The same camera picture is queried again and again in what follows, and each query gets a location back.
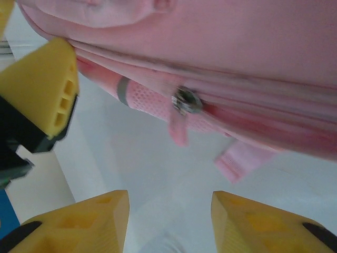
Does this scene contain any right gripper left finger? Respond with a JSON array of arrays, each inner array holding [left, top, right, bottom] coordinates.
[[0, 189, 130, 253]]

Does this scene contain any pink student backpack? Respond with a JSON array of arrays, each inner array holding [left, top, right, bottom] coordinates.
[[15, 0, 337, 185]]

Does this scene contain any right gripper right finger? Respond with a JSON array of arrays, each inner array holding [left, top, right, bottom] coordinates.
[[212, 191, 337, 253]]

